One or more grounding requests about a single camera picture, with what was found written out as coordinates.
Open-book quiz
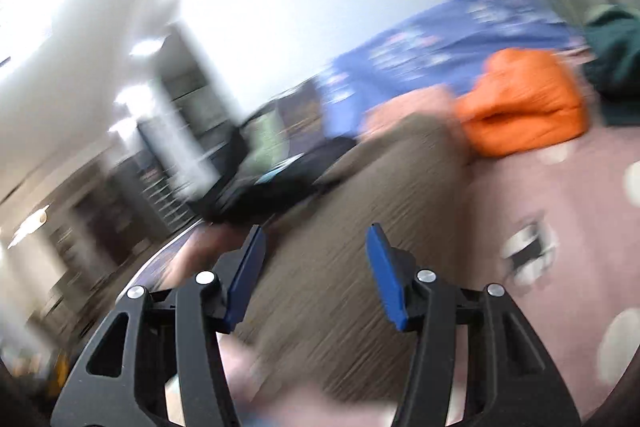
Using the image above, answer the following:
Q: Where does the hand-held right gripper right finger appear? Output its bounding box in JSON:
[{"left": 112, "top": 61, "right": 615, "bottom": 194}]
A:
[{"left": 365, "top": 223, "right": 583, "bottom": 427}]

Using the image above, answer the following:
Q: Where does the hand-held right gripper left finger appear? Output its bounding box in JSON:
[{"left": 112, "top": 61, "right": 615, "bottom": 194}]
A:
[{"left": 50, "top": 224, "right": 268, "bottom": 427}]

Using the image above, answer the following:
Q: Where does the brown fleece jacket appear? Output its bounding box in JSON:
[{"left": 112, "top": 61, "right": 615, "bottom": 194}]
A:
[{"left": 230, "top": 114, "right": 476, "bottom": 408}]

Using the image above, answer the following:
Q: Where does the black puffer jacket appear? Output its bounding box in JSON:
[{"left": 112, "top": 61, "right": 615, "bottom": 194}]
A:
[{"left": 210, "top": 142, "right": 361, "bottom": 225}]

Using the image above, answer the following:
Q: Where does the white shelf rack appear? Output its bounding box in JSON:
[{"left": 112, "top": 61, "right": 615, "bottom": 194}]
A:
[{"left": 140, "top": 169, "right": 198, "bottom": 230}]

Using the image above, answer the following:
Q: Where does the green pillow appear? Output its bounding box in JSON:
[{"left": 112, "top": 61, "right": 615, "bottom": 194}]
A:
[{"left": 247, "top": 112, "right": 288, "bottom": 170}]

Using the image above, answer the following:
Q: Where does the pink quilted jacket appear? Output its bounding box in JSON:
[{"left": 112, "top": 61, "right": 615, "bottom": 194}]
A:
[{"left": 362, "top": 87, "right": 461, "bottom": 142}]

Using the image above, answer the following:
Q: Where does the pink printed bedsheet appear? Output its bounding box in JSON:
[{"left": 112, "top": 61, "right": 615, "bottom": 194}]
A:
[{"left": 135, "top": 127, "right": 640, "bottom": 427}]

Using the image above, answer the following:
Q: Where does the orange puffer jacket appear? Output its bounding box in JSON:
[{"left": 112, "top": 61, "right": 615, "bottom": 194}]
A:
[{"left": 455, "top": 48, "right": 588, "bottom": 156}]

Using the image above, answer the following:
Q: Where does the blue tree-print pillow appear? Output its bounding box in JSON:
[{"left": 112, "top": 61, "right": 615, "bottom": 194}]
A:
[{"left": 320, "top": 0, "right": 576, "bottom": 140}]

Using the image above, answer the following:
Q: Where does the dark green garment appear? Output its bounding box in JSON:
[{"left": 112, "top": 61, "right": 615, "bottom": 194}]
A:
[{"left": 582, "top": 4, "right": 640, "bottom": 128}]

